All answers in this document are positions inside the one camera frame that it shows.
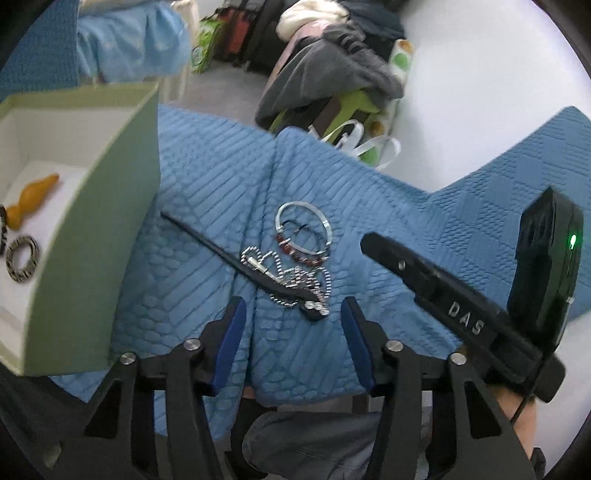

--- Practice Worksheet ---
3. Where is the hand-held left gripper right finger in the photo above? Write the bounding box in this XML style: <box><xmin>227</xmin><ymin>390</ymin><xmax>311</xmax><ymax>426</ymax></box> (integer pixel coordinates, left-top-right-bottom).
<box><xmin>342</xmin><ymin>296</ymin><xmax>536</xmax><ymax>480</ymax></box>

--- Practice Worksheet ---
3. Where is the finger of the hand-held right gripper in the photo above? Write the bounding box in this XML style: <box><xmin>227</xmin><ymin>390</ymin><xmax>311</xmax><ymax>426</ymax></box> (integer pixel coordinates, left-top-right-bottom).
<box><xmin>360</xmin><ymin>233</ymin><xmax>432</xmax><ymax>298</ymax></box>

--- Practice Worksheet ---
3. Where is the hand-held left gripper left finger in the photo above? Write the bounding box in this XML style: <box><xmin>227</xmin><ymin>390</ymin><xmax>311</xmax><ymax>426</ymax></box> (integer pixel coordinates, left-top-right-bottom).
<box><xmin>46</xmin><ymin>295</ymin><xmax>247</xmax><ymax>480</ymax></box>

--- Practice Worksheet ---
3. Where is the silver ball chain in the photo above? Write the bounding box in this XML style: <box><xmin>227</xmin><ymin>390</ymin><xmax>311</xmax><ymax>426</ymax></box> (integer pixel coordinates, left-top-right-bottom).
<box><xmin>240</xmin><ymin>244</ymin><xmax>334</xmax><ymax>309</ymax></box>

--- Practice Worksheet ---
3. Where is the black hair stick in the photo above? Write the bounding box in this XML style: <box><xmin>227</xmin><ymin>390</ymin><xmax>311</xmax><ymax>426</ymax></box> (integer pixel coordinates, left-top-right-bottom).
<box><xmin>160</xmin><ymin>211</ymin><xmax>330</xmax><ymax>322</ymax></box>

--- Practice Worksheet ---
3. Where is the green cardboard box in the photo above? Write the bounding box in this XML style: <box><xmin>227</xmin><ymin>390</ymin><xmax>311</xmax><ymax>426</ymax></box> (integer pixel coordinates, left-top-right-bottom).
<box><xmin>0</xmin><ymin>83</ymin><xmax>160</xmax><ymax>377</ymax></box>

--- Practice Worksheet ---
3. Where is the orange gourd pendant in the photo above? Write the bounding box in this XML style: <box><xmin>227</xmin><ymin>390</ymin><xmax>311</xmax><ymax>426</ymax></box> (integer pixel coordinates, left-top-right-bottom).
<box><xmin>6</xmin><ymin>173</ymin><xmax>61</xmax><ymax>232</ymax></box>

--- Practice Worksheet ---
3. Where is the person's right forearm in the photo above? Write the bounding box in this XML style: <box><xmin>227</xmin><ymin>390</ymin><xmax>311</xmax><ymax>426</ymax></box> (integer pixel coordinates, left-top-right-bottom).
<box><xmin>487</xmin><ymin>385</ymin><xmax>548</xmax><ymax>476</ymax></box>

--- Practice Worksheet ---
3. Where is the blue textured covered chair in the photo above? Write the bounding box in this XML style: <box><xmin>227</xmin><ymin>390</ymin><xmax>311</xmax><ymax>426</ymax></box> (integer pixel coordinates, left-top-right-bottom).
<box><xmin>249</xmin><ymin>106</ymin><xmax>591</xmax><ymax>408</ymax></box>
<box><xmin>0</xmin><ymin>0</ymin><xmax>282</xmax><ymax>437</ymax></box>

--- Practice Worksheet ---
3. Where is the silver bangle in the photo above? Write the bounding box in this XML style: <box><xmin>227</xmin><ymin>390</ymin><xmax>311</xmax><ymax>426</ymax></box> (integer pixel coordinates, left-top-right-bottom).
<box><xmin>275</xmin><ymin>201</ymin><xmax>334</xmax><ymax>260</ymax></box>

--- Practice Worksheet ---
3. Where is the person's right leg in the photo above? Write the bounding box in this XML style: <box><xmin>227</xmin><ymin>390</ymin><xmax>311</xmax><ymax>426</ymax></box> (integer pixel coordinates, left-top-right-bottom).
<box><xmin>242</xmin><ymin>401</ymin><xmax>435</xmax><ymax>480</ymax></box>

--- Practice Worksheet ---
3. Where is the white tote bag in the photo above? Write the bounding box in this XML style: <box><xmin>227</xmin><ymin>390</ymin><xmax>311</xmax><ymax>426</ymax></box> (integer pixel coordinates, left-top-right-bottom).
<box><xmin>307</xmin><ymin>119</ymin><xmax>402</xmax><ymax>169</ymax></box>

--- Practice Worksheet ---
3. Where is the green plastic stool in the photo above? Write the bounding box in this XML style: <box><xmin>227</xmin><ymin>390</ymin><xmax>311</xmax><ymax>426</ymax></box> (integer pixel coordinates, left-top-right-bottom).
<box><xmin>271</xmin><ymin>87</ymin><xmax>385</xmax><ymax>140</ymax></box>

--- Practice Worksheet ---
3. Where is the white board with green dots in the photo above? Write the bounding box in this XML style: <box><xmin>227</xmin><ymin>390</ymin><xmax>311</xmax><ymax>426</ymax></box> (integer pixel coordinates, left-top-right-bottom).
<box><xmin>359</xmin><ymin>39</ymin><xmax>415</xmax><ymax>168</ymax></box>

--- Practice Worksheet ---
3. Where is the grey fleece garment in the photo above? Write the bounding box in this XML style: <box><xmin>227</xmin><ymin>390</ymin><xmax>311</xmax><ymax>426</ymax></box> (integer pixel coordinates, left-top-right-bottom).
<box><xmin>255</xmin><ymin>23</ymin><xmax>406</xmax><ymax>131</ymax></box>

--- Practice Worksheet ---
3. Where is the pink cloth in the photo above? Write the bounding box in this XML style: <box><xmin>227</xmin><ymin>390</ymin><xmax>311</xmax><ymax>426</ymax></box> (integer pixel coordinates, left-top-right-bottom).
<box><xmin>270</xmin><ymin>25</ymin><xmax>325</xmax><ymax>80</ymax></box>

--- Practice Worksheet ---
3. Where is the pile of clothes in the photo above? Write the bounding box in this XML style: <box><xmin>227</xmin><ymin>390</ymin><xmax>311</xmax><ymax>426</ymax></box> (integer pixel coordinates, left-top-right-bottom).
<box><xmin>277</xmin><ymin>0</ymin><xmax>407</xmax><ymax>52</ymax></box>

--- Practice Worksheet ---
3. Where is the tall black suitcase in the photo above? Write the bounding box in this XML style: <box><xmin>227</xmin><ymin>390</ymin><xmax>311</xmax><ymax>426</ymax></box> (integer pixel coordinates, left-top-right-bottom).
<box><xmin>244</xmin><ymin>0</ymin><xmax>288</xmax><ymax>75</ymax></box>

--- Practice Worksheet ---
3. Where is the cream padded jacket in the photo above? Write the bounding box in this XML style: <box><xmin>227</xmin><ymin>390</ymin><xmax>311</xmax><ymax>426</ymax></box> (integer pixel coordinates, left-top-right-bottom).
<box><xmin>277</xmin><ymin>0</ymin><xmax>348</xmax><ymax>36</ymax></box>

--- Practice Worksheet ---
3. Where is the red suitcase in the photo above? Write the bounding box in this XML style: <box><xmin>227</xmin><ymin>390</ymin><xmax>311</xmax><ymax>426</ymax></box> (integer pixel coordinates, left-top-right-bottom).
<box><xmin>211</xmin><ymin>6</ymin><xmax>251</xmax><ymax>66</ymax></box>

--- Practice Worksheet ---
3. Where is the green bag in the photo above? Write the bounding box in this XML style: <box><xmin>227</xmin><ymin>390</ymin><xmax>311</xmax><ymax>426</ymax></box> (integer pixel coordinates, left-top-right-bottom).
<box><xmin>191</xmin><ymin>16</ymin><xmax>221</xmax><ymax>75</ymax></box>

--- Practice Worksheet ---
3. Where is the light blue bed skirt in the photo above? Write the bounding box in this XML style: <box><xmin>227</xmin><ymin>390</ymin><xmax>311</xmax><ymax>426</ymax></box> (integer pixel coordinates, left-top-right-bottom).
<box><xmin>75</xmin><ymin>0</ymin><xmax>193</xmax><ymax>87</ymax></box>

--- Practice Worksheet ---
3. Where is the red bead bracelet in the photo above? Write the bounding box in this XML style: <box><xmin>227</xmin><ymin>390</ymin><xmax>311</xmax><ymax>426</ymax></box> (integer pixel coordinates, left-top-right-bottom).
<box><xmin>275</xmin><ymin>222</ymin><xmax>331</xmax><ymax>268</ymax></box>

